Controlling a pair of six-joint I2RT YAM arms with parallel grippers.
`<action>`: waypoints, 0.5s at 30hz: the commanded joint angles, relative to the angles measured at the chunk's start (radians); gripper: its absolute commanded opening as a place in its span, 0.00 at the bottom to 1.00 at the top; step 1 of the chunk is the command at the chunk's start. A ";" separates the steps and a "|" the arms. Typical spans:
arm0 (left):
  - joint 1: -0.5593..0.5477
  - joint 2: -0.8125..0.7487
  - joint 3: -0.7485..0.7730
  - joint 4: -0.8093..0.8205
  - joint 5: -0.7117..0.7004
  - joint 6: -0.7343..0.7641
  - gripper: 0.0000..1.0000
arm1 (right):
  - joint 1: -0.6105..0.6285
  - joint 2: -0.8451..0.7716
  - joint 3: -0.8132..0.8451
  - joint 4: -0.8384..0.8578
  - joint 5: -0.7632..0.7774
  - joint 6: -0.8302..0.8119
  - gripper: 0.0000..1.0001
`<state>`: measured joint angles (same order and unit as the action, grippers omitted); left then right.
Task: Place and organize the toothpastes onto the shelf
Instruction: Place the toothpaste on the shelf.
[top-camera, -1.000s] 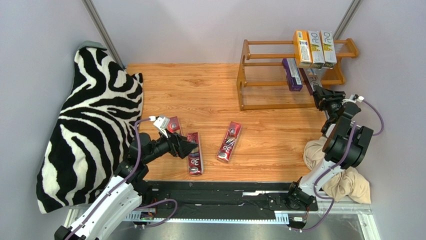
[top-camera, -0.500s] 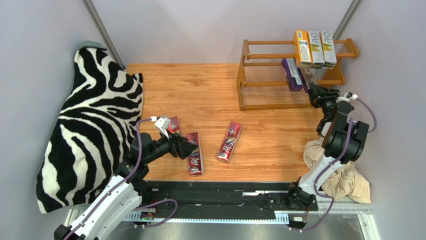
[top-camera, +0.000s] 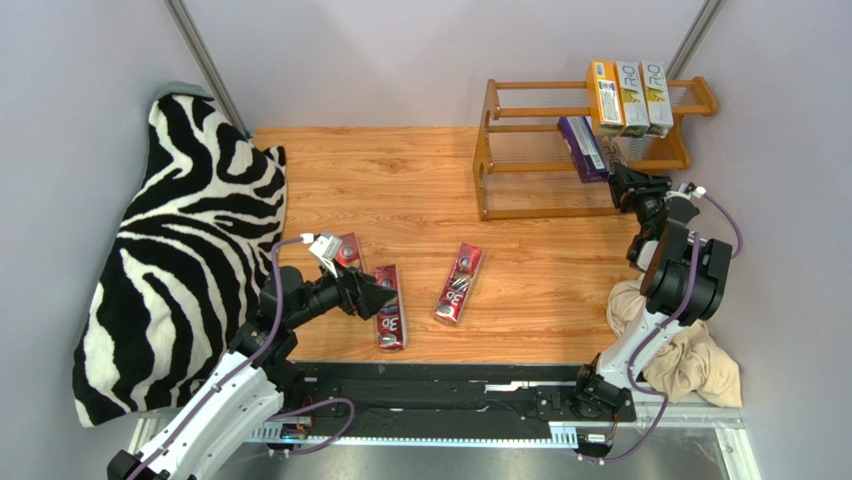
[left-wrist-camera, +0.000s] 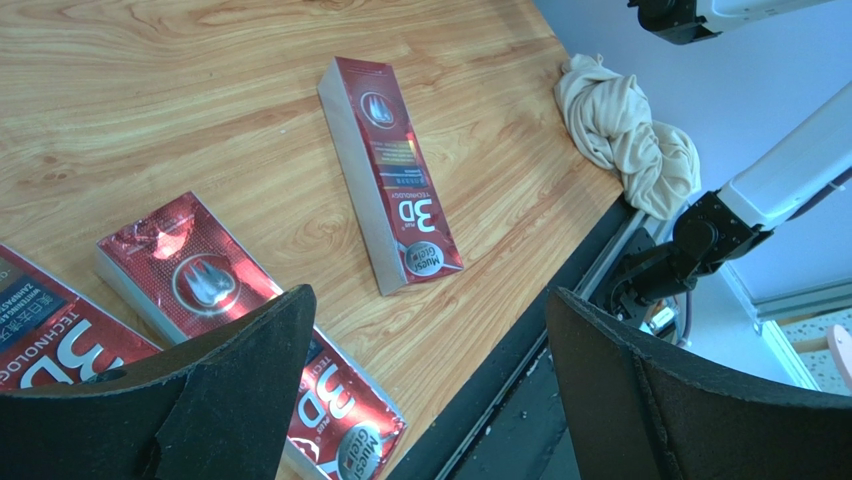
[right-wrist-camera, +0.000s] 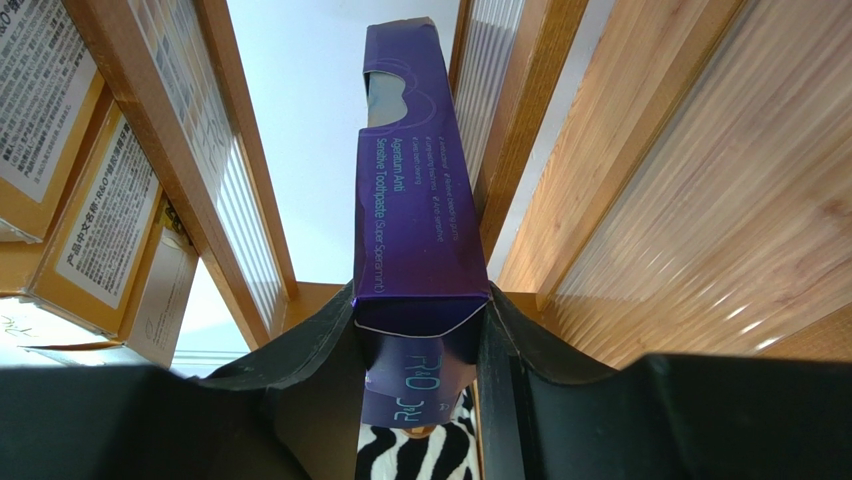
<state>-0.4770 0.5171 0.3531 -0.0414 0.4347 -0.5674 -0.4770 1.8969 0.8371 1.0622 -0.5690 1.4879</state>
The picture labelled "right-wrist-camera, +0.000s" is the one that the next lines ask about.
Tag zebra pattern cushion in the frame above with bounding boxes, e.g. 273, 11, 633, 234
354, 388, 481, 480

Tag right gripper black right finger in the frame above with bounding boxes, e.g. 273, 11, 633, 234
478, 291, 851, 479

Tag orange wooden shelf rack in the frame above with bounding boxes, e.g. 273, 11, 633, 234
66, 1, 851, 367

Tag orange white R.O.C.S. toothpaste box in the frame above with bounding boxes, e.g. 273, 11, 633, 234
1, 1, 104, 243

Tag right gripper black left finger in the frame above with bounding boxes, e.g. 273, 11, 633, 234
1, 287, 365, 479

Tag silver yellow R.O.C.S. toothpaste box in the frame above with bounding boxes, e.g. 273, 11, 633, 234
1, 102, 161, 337

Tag purple white R.O.C.S. toothpaste box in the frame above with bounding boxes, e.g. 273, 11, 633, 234
353, 17, 490, 400

